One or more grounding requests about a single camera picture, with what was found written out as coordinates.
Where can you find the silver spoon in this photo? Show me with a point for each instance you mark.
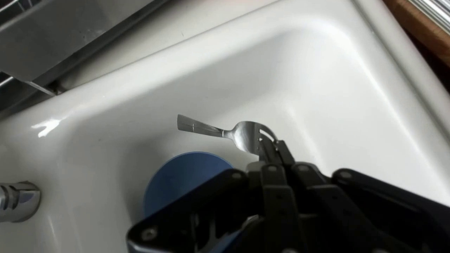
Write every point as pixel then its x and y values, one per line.
pixel 244 134

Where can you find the blue bowl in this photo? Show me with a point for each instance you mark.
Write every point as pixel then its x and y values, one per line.
pixel 184 181

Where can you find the white kitchen sink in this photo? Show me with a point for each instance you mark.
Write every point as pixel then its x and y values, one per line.
pixel 329 94

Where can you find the wood and aluminium robot stand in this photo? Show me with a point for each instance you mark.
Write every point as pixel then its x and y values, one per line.
pixel 423 23

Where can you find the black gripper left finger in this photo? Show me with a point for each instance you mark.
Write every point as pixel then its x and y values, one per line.
pixel 277 202

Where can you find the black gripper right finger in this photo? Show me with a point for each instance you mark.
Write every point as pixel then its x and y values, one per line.
pixel 399 206

